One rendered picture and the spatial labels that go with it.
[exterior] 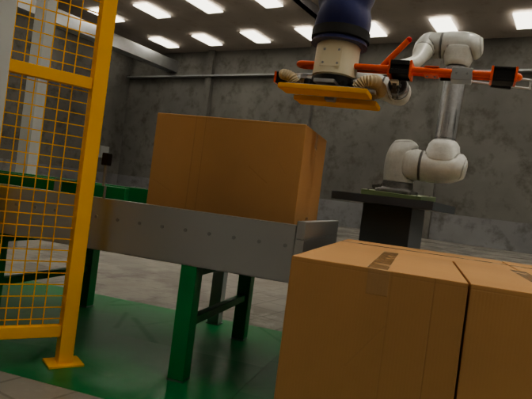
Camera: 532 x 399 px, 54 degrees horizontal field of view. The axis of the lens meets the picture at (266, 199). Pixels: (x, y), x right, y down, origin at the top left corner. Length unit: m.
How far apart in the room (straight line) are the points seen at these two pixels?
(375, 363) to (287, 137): 0.93
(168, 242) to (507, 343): 1.13
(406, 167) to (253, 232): 1.16
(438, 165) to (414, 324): 1.52
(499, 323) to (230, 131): 1.16
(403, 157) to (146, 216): 1.36
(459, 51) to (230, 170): 1.37
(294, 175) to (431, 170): 0.97
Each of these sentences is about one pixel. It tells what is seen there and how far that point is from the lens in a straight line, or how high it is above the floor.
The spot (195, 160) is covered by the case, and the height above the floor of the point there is 0.78.
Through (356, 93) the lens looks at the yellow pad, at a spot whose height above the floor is 1.08.
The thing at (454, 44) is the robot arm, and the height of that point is 1.53.
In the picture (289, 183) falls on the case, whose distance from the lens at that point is 1.87.
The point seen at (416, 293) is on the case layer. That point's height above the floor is 0.50.
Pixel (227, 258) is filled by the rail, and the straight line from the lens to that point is 1.77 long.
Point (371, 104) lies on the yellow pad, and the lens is 2.08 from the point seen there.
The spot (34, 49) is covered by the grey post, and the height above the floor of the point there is 1.66.
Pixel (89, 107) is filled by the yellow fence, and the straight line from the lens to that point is 1.93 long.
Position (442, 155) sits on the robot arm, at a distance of 2.66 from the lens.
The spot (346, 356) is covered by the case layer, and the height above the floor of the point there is 0.33.
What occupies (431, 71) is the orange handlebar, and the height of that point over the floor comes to 1.19.
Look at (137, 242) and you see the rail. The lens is 1.92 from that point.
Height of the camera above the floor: 0.67
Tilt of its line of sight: level
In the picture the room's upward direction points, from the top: 7 degrees clockwise
